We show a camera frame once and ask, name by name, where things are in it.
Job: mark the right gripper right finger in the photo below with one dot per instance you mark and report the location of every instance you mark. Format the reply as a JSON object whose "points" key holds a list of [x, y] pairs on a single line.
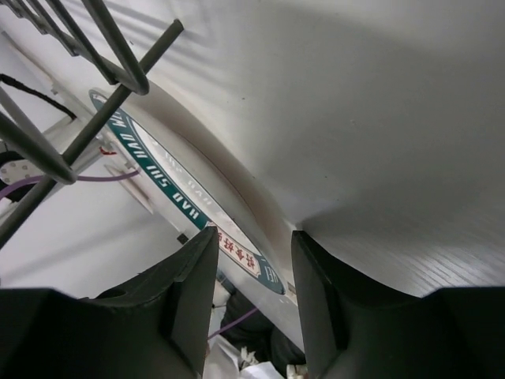
{"points": [[356, 327]]}

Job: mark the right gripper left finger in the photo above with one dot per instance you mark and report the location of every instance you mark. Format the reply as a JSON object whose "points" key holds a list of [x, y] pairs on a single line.
{"points": [[154, 325]]}

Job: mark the white plate teal rim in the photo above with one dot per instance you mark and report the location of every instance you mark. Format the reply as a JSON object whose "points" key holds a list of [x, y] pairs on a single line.
{"points": [[178, 182]]}

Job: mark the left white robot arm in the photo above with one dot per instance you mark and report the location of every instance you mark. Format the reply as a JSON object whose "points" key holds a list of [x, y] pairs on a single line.
{"points": [[36, 114]]}

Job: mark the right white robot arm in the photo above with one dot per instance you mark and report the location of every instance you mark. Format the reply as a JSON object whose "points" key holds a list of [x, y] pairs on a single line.
{"points": [[249, 345]]}

